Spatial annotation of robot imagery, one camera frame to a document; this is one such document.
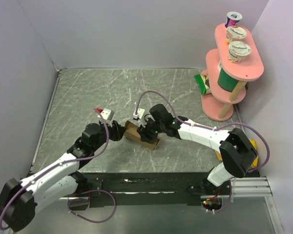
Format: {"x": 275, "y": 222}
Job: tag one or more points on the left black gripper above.
{"x": 117, "y": 130}

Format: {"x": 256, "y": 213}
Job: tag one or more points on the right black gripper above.
{"x": 144, "y": 131}

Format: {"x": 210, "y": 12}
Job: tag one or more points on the brown cardboard box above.
{"x": 132, "y": 134}

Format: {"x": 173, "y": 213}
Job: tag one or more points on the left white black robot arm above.
{"x": 21, "y": 199}

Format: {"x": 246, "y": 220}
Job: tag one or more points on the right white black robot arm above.
{"x": 235, "y": 148}

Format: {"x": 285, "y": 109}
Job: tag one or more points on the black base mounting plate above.
{"x": 132, "y": 189}

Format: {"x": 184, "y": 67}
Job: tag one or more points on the green snack bag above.
{"x": 203, "y": 83}

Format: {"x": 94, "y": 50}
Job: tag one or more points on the green cylindrical can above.
{"x": 225, "y": 81}

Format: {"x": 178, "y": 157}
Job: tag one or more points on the yellow chip bag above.
{"x": 255, "y": 162}

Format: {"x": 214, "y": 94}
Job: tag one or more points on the pink three-tier shelf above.
{"x": 218, "y": 105}

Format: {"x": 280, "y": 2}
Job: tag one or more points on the front Chobani yogurt cup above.
{"x": 238, "y": 50}

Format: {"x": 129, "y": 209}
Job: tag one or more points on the chobani yogurt cup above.
{"x": 238, "y": 50}
{"x": 235, "y": 33}

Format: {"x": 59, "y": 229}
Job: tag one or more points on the middle Chobani yogurt cup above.
{"x": 235, "y": 33}

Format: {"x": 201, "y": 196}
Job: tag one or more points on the purple lid yogurt cup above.
{"x": 232, "y": 18}

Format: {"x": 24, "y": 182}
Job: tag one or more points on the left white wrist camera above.
{"x": 106, "y": 115}

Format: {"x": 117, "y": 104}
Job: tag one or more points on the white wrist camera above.
{"x": 140, "y": 115}
{"x": 106, "y": 115}

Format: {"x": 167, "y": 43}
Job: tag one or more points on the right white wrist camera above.
{"x": 140, "y": 115}

